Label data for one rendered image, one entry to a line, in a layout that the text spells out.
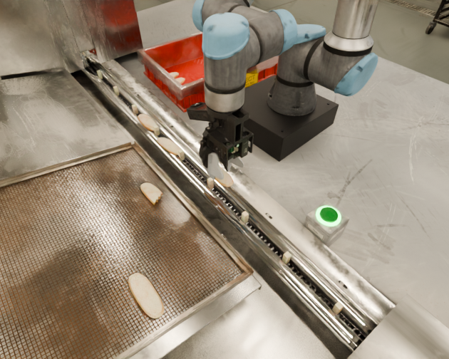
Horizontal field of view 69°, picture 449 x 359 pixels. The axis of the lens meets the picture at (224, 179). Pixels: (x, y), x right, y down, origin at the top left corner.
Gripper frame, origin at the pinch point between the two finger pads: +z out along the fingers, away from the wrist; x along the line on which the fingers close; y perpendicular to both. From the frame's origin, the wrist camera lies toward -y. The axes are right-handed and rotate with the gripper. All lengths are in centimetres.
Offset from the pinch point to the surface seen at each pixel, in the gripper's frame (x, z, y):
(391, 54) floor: 278, 91, -86
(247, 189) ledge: 5.8, 7.5, 4.6
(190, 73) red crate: 32, 11, -58
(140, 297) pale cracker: -30.1, 0.7, 15.6
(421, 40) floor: 327, 91, -83
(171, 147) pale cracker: -0.5, 7.8, -21.6
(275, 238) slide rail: 1.7, 8.7, 19.0
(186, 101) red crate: 16.2, 7.6, -37.9
